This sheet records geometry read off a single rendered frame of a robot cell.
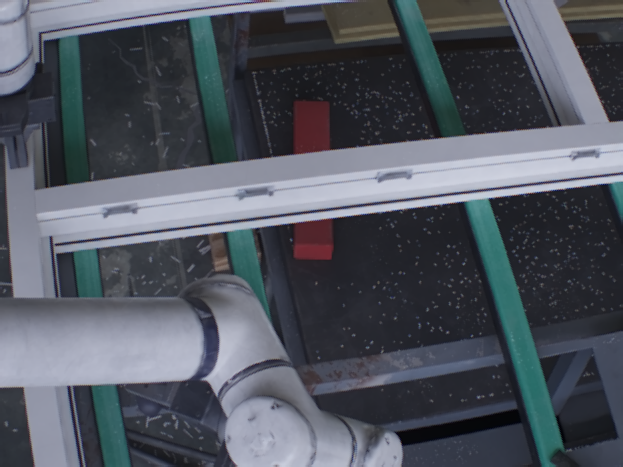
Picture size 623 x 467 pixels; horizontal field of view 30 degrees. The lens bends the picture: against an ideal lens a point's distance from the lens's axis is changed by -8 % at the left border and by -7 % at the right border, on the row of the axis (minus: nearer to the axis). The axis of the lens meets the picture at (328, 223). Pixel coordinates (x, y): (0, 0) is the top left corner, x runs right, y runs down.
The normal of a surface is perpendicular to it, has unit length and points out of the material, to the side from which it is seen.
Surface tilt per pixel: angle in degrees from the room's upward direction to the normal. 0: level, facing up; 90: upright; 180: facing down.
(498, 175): 90
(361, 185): 90
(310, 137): 0
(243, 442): 41
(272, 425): 29
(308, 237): 0
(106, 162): 0
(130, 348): 53
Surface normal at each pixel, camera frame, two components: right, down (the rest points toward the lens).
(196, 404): -0.42, -0.44
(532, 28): -0.98, 0.12
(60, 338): 0.66, -0.25
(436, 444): 0.07, -0.57
